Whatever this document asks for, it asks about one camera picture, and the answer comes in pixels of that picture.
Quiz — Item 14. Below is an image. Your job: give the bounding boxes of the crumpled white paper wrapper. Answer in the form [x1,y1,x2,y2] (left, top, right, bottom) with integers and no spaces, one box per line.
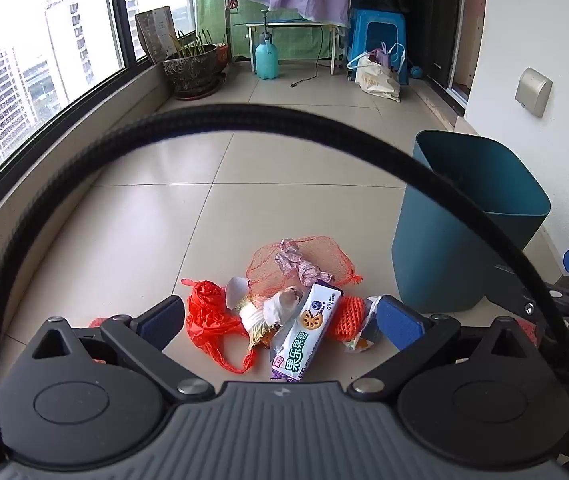
[239,285,305,351]

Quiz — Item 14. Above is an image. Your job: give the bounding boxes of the orange foam fruit net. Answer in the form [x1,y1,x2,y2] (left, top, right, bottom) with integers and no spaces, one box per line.
[331,296,367,345]
[514,320,541,346]

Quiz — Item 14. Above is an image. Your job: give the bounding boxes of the window with dark frame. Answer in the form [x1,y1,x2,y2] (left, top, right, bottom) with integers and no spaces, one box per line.
[0,0,200,261]

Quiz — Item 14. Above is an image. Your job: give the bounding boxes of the grey wall socket cover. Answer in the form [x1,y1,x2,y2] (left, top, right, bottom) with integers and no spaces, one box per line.
[515,67,553,118]

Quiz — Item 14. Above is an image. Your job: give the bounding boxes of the green hanging cloth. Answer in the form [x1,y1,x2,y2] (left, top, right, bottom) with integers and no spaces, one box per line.
[194,0,260,61]

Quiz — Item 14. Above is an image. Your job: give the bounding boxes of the teal plastic bin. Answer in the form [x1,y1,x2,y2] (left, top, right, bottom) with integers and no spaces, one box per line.
[391,130,551,313]

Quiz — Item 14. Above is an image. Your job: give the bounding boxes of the red plastic bag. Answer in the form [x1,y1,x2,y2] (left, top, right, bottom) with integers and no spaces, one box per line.
[184,278,260,374]

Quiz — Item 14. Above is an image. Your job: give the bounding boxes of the red mesh bag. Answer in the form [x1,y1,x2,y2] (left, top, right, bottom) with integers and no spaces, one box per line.
[246,237,363,306]

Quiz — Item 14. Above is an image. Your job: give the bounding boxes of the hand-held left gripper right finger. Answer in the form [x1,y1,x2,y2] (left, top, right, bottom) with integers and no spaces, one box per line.
[349,295,540,403]

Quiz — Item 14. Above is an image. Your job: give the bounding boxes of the white tote bag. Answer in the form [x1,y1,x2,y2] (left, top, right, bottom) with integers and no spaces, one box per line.
[347,42,407,103]

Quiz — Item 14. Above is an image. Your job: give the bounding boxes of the potted plant in ceramic pot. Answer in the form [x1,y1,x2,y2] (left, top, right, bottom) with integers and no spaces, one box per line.
[163,30,228,101]

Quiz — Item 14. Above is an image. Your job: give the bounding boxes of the white low bench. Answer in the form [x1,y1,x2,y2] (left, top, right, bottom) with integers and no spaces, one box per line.
[246,21,350,76]

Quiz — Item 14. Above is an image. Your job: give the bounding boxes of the teal spray bottle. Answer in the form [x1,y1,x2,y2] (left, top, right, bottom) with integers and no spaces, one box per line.
[255,10,280,81]

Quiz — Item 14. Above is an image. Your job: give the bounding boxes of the dark sliding door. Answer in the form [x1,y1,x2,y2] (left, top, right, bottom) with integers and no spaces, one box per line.
[427,0,467,98]

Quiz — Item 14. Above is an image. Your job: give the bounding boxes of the black braided cable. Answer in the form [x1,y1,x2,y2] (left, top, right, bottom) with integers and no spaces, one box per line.
[0,102,569,466]

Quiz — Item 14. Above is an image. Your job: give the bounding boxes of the white green biscuit wrapper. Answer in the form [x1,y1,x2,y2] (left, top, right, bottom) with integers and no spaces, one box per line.
[268,281,344,383]

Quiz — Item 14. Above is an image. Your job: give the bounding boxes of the grey plastic bag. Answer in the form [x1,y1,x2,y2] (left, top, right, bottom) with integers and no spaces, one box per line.
[274,240,335,286]

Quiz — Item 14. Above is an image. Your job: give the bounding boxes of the small silver snack wrapper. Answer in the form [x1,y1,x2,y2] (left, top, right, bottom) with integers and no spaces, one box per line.
[344,296,381,353]

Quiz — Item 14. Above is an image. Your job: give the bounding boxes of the black power cord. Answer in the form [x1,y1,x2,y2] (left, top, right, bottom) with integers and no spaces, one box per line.
[290,25,335,88]

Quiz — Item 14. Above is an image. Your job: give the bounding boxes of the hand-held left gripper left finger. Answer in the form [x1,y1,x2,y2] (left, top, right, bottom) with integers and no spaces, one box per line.
[24,295,216,403]

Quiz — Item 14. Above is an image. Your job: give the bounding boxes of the blue plastic stool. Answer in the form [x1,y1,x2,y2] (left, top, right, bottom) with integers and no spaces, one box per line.
[348,8,410,86]

